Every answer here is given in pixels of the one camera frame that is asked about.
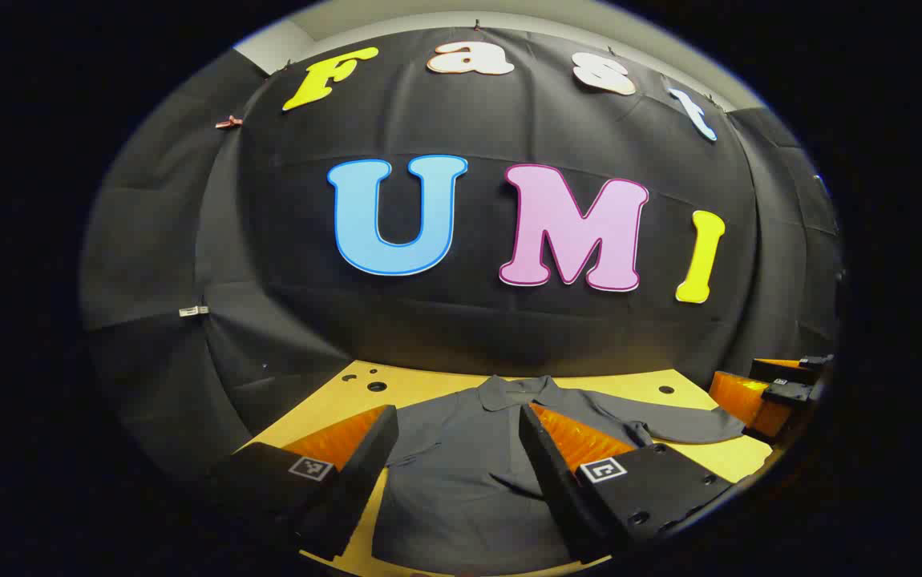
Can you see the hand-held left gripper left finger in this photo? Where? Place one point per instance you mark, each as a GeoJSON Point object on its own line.
{"type": "Point", "coordinates": [365, 465]}

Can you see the grey collared shirt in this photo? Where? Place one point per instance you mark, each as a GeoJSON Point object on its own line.
{"type": "Point", "coordinates": [461, 481]}

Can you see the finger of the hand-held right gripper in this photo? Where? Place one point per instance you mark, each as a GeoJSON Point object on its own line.
{"type": "Point", "coordinates": [782, 371]}
{"type": "Point", "coordinates": [738, 398]}

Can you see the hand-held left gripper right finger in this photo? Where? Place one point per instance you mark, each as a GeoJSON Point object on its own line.
{"type": "Point", "coordinates": [549, 473]}

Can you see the white cloth clip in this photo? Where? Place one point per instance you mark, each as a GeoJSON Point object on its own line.
{"type": "Point", "coordinates": [193, 311]}

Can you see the black backdrop cloth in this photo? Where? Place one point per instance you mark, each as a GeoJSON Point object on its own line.
{"type": "Point", "coordinates": [469, 328]}

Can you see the red cloth clip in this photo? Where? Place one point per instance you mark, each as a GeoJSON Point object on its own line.
{"type": "Point", "coordinates": [228, 122]}

